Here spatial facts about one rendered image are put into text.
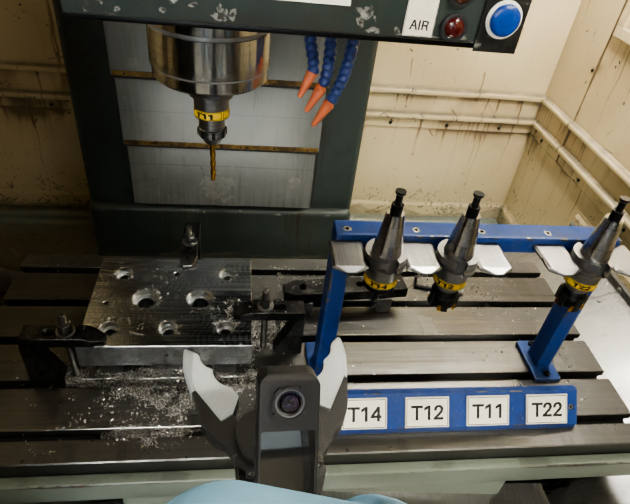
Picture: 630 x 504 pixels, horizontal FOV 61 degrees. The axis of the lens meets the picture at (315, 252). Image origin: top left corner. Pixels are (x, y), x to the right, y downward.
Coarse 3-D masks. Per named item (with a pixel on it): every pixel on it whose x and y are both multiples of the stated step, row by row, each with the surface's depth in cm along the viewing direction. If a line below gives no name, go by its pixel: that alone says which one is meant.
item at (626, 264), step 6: (618, 246) 86; (624, 246) 86; (618, 252) 84; (624, 252) 85; (618, 258) 83; (624, 258) 83; (618, 264) 82; (624, 264) 82; (618, 270) 81; (624, 270) 81
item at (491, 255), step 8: (480, 248) 82; (488, 248) 82; (496, 248) 82; (480, 256) 80; (488, 256) 80; (496, 256) 80; (504, 256) 81; (480, 264) 79; (488, 264) 79; (496, 264) 79; (504, 264) 79; (488, 272) 78; (496, 272) 78; (504, 272) 78
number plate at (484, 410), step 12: (468, 396) 92; (480, 396) 92; (492, 396) 92; (504, 396) 92; (468, 408) 92; (480, 408) 92; (492, 408) 92; (504, 408) 92; (468, 420) 92; (480, 420) 92; (492, 420) 92; (504, 420) 92
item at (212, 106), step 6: (198, 102) 73; (204, 102) 73; (210, 102) 73; (216, 102) 73; (222, 102) 74; (228, 102) 75; (198, 108) 74; (204, 108) 74; (210, 108) 73; (216, 108) 74; (222, 108) 74; (228, 108) 76; (204, 120) 75; (222, 120) 75
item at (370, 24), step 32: (64, 0) 47; (96, 0) 47; (128, 0) 48; (160, 0) 48; (192, 0) 48; (224, 0) 48; (256, 0) 49; (352, 0) 49; (384, 0) 50; (448, 0) 50; (480, 0) 51; (288, 32) 51; (320, 32) 52; (352, 32) 51; (384, 32) 52
